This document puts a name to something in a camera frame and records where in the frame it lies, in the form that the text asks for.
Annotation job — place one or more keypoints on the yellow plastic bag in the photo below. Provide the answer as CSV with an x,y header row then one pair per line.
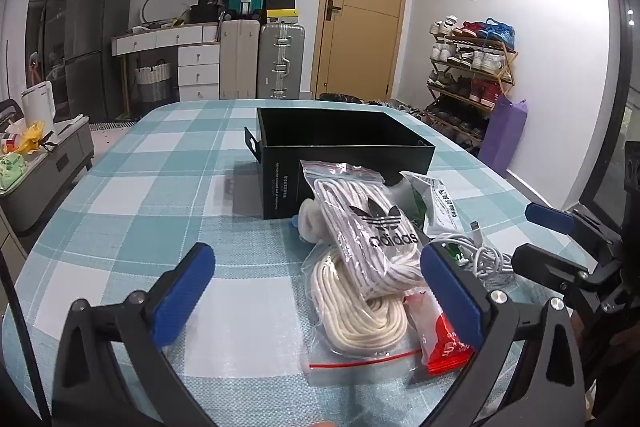
x,y
31,137

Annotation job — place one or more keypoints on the black trash bag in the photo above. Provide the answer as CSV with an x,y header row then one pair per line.
x,y
342,97

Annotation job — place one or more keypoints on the bag of striped shoelaces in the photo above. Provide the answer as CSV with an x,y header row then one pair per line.
x,y
360,227

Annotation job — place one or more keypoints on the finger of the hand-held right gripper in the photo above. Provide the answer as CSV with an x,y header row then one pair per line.
x,y
550,217
545,267

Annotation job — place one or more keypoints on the grey low table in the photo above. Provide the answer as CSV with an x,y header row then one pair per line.
x,y
45,187

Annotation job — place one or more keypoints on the black cardboard box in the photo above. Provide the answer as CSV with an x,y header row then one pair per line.
x,y
280,177

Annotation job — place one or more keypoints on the group of floor shoes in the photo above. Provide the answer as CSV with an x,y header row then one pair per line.
x,y
400,107

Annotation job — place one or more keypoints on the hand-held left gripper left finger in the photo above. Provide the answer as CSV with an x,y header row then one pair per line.
x,y
182,299

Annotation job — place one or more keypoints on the yellow black shoe box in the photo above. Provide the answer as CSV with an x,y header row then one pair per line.
x,y
282,17

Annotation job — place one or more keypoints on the shoe rack with shoes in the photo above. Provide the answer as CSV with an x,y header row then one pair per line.
x,y
465,57

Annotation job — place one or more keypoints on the white medicine packet black text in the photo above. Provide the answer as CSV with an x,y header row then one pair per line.
x,y
445,204

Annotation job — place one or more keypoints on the blue bag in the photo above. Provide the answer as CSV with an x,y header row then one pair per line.
x,y
500,32

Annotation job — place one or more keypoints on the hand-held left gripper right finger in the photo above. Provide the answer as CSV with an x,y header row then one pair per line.
x,y
450,299

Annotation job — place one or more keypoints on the purple bag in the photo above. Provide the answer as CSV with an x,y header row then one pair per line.
x,y
505,132

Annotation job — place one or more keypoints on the grey refrigerator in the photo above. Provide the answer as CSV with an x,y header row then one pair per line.
x,y
97,47

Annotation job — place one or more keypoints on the silver suitcase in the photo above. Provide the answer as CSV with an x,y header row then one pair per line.
x,y
280,62

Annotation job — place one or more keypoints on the grey white laundry basket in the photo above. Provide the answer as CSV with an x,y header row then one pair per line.
x,y
152,82

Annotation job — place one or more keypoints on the white appliance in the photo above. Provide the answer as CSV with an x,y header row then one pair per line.
x,y
39,104

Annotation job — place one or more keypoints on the wooden shoe rack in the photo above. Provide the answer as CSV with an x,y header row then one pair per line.
x,y
507,67

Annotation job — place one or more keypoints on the beige suitcase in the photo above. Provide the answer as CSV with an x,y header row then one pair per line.
x,y
240,62

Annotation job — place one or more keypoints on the dark glass cabinet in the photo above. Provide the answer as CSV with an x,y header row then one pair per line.
x,y
50,7

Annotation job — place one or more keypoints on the white desk with drawers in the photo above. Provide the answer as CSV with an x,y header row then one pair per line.
x,y
197,72

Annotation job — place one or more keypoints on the green plastic bag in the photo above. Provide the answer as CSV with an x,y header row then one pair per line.
x,y
12,172

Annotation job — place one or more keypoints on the tan wooden door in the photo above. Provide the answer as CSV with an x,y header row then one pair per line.
x,y
365,32

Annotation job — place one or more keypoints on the red packet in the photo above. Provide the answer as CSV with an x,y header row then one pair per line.
x,y
445,349

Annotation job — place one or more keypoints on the white blue plush toy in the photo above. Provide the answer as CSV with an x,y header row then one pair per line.
x,y
310,217

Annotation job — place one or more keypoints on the green white medicine packet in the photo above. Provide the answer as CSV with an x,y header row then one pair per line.
x,y
414,207

